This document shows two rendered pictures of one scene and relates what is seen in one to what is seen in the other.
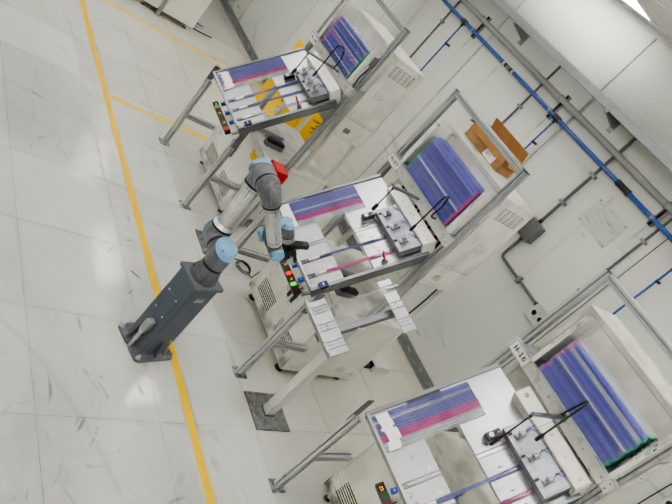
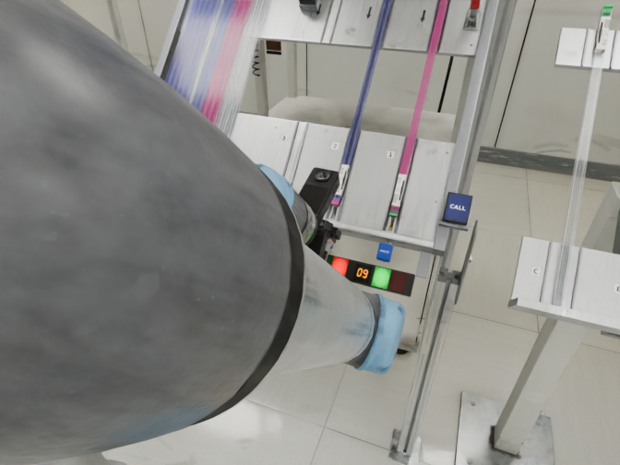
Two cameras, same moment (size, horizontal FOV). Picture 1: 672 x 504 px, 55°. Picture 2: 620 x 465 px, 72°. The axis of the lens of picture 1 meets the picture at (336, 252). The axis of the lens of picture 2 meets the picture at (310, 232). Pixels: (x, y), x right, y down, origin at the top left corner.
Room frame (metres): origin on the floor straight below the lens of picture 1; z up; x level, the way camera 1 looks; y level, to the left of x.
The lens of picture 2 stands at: (2.60, 0.36, 1.18)
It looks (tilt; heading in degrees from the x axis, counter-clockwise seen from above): 36 degrees down; 340
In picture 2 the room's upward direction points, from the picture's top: straight up
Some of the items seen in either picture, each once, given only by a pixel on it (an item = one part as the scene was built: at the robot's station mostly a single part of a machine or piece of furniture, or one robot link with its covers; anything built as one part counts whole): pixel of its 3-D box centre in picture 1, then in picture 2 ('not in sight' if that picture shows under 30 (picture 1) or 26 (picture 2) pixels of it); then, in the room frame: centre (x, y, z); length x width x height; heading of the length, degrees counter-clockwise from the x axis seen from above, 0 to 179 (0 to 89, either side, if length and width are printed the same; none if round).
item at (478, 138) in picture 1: (500, 151); not in sight; (3.95, -0.28, 1.82); 0.68 x 0.30 x 0.20; 49
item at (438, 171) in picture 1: (446, 181); not in sight; (3.65, -0.17, 1.52); 0.51 x 0.13 x 0.27; 49
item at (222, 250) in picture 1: (221, 253); not in sight; (2.70, 0.39, 0.72); 0.13 x 0.12 x 0.14; 46
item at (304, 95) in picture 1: (269, 130); not in sight; (4.58, 1.01, 0.66); 1.01 x 0.73 x 1.31; 139
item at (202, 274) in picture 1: (208, 269); not in sight; (2.70, 0.39, 0.60); 0.15 x 0.15 x 0.10
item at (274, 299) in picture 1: (322, 309); (345, 216); (3.78, -0.20, 0.31); 0.70 x 0.65 x 0.62; 49
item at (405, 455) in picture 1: (444, 490); not in sight; (2.69, -1.20, 0.65); 1.01 x 0.73 x 1.29; 139
